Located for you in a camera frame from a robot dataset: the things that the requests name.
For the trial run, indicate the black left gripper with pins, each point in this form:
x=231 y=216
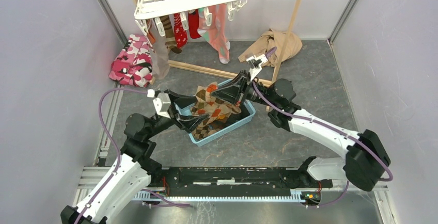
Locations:
x=189 y=123

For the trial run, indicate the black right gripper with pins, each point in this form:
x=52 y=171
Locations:
x=239 y=91

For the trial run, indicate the argyle patterned sock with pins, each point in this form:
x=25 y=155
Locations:
x=220 y=113

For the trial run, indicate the white plastic clip hanger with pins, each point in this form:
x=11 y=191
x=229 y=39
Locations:
x=154 y=9

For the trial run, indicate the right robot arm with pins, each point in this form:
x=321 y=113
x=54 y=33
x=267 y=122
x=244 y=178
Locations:
x=362 y=159

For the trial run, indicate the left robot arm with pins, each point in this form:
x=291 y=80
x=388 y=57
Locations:
x=133 y=168

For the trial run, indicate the light blue plastic basket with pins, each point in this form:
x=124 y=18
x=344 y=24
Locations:
x=247 y=114

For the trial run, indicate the pink sock with green print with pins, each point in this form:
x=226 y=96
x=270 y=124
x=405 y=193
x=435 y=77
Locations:
x=215 y=33

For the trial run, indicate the beige crumpled cloth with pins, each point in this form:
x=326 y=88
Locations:
x=286 y=47

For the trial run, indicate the pink camouflage cloth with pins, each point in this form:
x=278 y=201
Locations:
x=133 y=65

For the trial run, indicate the brown cream striped sock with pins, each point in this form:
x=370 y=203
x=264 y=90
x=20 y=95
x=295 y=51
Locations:
x=170 y=40

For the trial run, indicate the red snowflake sock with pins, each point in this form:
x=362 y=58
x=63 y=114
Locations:
x=183 y=30

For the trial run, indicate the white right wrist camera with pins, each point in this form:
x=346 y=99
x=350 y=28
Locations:
x=255 y=64

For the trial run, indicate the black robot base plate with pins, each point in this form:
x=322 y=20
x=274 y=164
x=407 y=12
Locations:
x=245 y=184

